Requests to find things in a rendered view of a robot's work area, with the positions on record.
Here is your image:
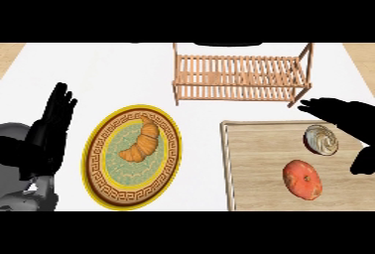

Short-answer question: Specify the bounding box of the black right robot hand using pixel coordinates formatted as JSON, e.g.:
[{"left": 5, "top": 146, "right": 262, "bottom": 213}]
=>
[{"left": 295, "top": 97, "right": 375, "bottom": 176}]

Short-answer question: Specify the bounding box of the pale wooden tray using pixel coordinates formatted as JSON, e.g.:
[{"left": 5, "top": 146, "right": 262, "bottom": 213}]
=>
[{"left": 218, "top": 119, "right": 375, "bottom": 212}]

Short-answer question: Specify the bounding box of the orange pumpkin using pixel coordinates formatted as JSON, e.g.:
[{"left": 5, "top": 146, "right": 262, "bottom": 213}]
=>
[{"left": 280, "top": 159, "right": 323, "bottom": 201}]

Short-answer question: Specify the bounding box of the golden croissant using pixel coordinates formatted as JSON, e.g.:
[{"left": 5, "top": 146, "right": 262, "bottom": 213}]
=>
[{"left": 116, "top": 115, "right": 160, "bottom": 164}]

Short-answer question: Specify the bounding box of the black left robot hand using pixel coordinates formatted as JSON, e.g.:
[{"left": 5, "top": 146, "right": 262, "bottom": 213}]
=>
[{"left": 0, "top": 81, "right": 79, "bottom": 182}]

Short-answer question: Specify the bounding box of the wooden tiered shelf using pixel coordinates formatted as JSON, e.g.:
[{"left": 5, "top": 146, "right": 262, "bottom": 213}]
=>
[{"left": 171, "top": 43, "right": 314, "bottom": 109}]

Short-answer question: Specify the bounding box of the yellow patterned plate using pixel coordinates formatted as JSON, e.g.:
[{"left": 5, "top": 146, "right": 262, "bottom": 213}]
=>
[{"left": 81, "top": 104, "right": 182, "bottom": 211}]

